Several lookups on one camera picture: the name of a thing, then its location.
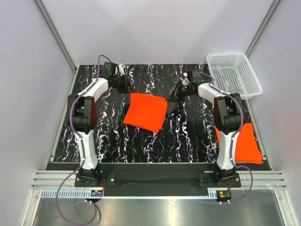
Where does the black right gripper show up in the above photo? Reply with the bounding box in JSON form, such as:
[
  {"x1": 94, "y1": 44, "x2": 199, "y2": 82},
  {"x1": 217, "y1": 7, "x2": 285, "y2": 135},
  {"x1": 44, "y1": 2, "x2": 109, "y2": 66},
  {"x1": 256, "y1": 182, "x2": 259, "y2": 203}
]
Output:
[{"x1": 166, "y1": 81, "x2": 193, "y2": 103}]

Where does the orange t-shirt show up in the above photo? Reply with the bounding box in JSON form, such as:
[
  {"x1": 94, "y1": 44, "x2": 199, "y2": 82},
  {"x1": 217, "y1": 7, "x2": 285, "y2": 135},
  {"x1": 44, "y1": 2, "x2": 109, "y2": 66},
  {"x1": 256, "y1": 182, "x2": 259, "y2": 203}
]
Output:
[
  {"x1": 123, "y1": 93, "x2": 168, "y2": 133},
  {"x1": 215, "y1": 123, "x2": 263, "y2": 168}
]

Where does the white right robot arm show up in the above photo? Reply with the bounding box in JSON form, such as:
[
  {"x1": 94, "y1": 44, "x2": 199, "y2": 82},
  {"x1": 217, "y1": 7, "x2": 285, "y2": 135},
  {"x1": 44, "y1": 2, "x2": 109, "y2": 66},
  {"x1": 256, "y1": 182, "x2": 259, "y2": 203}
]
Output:
[{"x1": 166, "y1": 70, "x2": 244, "y2": 187}]

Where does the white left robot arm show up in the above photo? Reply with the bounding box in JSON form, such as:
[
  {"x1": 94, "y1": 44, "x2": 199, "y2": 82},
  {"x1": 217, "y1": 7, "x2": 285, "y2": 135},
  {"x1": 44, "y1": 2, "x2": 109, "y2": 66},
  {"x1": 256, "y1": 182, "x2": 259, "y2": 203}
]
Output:
[{"x1": 67, "y1": 62, "x2": 134, "y2": 186}]

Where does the white plastic mesh basket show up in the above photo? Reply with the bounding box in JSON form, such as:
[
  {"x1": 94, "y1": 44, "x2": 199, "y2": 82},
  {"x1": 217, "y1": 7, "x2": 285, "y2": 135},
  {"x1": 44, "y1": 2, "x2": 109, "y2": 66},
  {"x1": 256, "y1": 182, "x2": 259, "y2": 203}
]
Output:
[{"x1": 206, "y1": 52, "x2": 262, "y2": 100}]

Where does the folded orange t-shirt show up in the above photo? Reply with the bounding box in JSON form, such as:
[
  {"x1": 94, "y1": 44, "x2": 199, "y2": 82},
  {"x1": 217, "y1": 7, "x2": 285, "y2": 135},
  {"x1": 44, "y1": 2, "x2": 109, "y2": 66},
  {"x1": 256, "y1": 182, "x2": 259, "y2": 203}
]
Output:
[{"x1": 215, "y1": 123, "x2": 263, "y2": 168}]

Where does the white slotted cable duct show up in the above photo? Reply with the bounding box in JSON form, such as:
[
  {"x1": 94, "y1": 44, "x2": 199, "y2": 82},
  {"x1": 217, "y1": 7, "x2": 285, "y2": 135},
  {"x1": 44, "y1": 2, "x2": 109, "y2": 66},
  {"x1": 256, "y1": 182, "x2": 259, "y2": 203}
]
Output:
[{"x1": 41, "y1": 189, "x2": 103, "y2": 199}]

